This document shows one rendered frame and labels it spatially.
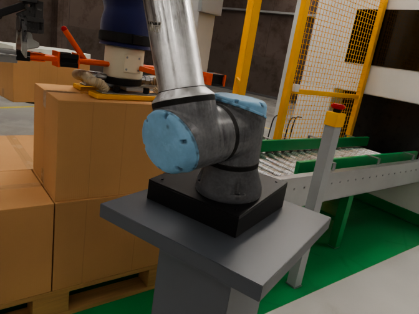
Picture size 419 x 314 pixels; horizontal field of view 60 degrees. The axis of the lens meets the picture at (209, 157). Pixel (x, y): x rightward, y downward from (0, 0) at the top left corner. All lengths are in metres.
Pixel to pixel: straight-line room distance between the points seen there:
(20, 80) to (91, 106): 1.64
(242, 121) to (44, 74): 2.37
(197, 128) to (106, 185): 0.85
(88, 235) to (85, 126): 0.47
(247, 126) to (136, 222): 0.37
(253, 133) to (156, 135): 0.26
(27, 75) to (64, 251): 1.73
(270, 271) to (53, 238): 1.01
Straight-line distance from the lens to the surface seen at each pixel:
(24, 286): 1.69
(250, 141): 0.93
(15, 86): 3.05
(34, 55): 1.55
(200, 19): 3.03
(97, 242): 1.69
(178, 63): 0.82
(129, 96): 1.58
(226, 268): 0.83
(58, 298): 1.78
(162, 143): 0.81
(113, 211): 1.01
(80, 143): 1.49
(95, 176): 1.55
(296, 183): 2.11
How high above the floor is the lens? 1.19
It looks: 16 degrees down
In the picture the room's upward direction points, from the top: 9 degrees clockwise
